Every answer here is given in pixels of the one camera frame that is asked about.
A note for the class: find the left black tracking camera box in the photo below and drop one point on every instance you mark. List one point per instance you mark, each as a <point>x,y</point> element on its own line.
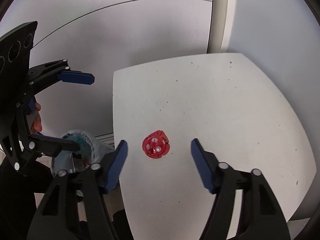
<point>15,55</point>

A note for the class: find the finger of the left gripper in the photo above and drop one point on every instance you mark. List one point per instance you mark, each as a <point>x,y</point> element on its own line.
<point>36,145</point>
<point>45,75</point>

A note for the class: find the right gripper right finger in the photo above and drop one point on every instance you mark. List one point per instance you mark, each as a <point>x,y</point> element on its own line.
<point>261,216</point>

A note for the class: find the trash bin with liner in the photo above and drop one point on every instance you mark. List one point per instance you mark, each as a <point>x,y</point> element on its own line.
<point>92,150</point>

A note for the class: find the cream door frame trim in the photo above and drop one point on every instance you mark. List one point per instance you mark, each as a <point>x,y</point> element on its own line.
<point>222,20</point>

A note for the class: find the red spotted candy wrapper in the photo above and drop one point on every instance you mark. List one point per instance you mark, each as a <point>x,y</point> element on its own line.
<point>156,145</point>

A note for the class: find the person left hand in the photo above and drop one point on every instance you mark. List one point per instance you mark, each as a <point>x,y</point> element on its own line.
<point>37,124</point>

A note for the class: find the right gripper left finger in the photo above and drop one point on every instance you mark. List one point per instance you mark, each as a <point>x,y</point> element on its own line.
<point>57,215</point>

